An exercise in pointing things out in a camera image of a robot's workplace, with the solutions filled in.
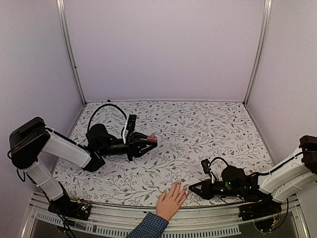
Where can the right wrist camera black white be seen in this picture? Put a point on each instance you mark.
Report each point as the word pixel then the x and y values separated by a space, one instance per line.
pixel 206 164

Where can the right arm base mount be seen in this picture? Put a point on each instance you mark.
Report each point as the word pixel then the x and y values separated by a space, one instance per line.
pixel 260 209

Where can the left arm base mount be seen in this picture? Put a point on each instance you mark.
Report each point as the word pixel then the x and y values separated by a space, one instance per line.
pixel 64 206

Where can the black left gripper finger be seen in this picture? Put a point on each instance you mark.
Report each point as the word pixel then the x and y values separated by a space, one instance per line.
pixel 144 149
pixel 141 137

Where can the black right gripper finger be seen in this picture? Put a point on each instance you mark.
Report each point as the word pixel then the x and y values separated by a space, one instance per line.
pixel 200 192
pixel 198 185

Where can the pink nail polish bottle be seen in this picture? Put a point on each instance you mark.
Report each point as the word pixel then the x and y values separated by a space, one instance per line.
pixel 152 138

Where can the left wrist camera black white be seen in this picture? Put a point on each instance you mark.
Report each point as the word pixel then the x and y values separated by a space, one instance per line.
pixel 129 127

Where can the floral patterned table mat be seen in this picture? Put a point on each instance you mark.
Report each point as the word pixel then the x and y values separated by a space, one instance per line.
pixel 187 133

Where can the person's bare hand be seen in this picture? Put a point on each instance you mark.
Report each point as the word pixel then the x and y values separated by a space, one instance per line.
pixel 170 202

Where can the blue checked sleeve forearm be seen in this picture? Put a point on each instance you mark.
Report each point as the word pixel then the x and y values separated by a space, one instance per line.
pixel 152 226

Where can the front aluminium rail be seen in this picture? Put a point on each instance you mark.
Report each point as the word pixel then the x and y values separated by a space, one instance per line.
pixel 113 221

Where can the right aluminium frame post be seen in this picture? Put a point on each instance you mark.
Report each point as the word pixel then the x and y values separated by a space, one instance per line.
pixel 259 51

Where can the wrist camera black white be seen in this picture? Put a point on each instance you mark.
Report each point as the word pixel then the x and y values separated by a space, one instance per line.
pixel 206 164
pixel 129 127

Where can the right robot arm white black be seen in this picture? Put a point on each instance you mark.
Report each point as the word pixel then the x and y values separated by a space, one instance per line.
pixel 286 178

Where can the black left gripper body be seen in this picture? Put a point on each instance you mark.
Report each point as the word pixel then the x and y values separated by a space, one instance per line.
pixel 130 147

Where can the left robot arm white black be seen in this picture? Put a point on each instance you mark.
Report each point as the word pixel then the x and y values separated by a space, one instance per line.
pixel 34 137

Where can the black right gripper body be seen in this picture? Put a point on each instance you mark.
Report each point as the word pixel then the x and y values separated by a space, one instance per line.
pixel 214 193

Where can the left aluminium frame post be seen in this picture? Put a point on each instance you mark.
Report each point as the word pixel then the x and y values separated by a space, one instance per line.
pixel 71 58

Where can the aluminium frame post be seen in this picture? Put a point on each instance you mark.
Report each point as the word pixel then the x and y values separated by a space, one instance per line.
pixel 71 58
pixel 259 51

